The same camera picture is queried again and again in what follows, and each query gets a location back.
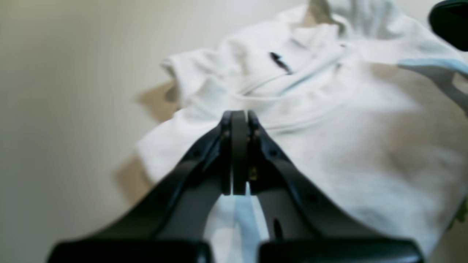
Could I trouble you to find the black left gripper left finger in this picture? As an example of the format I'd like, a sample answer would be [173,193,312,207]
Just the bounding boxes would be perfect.
[48,111,232,263]

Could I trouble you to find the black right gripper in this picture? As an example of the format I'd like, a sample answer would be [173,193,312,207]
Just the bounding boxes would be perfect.
[429,0,468,52]

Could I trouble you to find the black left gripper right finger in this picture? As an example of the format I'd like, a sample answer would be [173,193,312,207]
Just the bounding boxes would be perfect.
[247,110,424,263]

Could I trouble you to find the white T-shirt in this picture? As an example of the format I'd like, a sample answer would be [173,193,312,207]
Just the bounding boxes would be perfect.
[137,0,467,256]

